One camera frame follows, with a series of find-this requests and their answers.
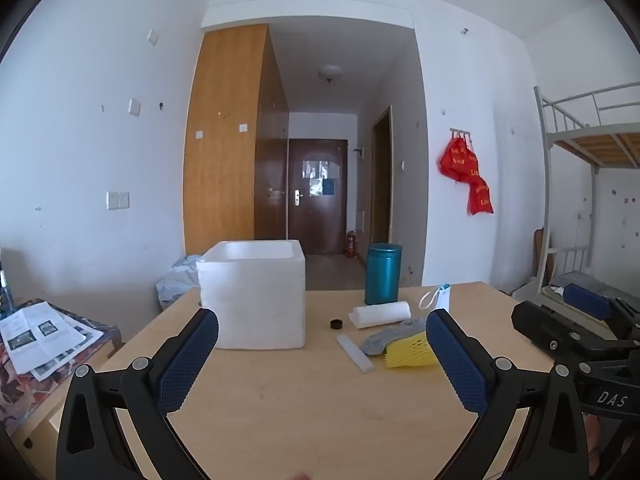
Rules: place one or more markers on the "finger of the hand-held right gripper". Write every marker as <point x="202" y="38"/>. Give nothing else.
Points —
<point x="550" y="332"/>
<point x="587" y="301"/>

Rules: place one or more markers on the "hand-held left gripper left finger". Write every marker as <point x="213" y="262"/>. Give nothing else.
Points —
<point x="185" y="360"/>

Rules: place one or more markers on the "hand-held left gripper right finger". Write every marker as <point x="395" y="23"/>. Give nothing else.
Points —
<point x="457" y="360"/>

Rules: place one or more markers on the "yellow foam net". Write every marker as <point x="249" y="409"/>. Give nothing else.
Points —
<point x="407" y="352"/>

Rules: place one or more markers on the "blue face mask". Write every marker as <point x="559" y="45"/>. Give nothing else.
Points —
<point x="442" y="300"/>

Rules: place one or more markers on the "grey cloth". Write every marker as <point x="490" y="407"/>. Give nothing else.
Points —
<point x="385" y="337"/>

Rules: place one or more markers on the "white paper towel roll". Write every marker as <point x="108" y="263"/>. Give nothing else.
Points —
<point x="380" y="314"/>

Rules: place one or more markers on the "white foam box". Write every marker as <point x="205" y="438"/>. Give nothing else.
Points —
<point x="260" y="300"/>

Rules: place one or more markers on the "white foam strip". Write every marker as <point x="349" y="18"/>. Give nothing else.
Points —
<point x="355" y="352"/>

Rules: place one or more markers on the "grey bunk bedding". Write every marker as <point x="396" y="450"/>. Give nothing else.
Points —
<point x="575" y="280"/>

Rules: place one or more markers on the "leaning wooden boards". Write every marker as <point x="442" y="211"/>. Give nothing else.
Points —
<point x="540" y="260"/>

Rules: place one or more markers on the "light blue cloth bundle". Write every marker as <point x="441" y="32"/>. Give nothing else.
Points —
<point x="175" y="280"/>

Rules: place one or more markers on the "teal metal canister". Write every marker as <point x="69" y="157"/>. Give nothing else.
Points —
<point x="382" y="275"/>

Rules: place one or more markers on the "black bottle cap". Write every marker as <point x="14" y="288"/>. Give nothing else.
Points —
<point x="336" y="324"/>

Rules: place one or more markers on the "stack of newspapers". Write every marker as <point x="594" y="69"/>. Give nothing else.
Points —
<point x="40" y="335"/>

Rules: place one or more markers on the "red plastic bag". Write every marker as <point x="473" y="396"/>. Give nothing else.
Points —
<point x="457" y="160"/>
<point x="481" y="197"/>

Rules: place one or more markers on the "red fire extinguisher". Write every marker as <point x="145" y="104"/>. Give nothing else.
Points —
<point x="351" y="245"/>

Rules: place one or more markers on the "metal bunk bed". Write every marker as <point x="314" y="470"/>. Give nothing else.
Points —
<point x="590" y="142"/>

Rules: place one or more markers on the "patterned table cloth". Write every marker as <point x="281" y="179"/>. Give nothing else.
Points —
<point x="20" y="400"/>

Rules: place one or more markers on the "brown side door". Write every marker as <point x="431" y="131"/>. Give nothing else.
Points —
<point x="381" y="185"/>

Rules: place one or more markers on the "dark brown entrance door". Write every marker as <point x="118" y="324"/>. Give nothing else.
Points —
<point x="317" y="220"/>

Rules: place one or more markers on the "wooden wardrobe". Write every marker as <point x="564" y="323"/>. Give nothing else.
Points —
<point x="220" y="150"/>

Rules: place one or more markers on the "ceiling lamp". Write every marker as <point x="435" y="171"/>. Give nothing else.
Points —
<point x="330" y="74"/>

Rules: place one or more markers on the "white double wall outlet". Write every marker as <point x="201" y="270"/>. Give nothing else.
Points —
<point x="118" y="200"/>

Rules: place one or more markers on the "wall hook rack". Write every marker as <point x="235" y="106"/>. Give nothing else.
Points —
<point x="461" y="133"/>

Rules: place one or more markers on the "white wall switch plate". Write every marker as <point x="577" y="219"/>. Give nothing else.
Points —
<point x="134" y="106"/>

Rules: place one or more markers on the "small white wall plate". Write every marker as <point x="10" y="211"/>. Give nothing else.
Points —
<point x="153" y="36"/>

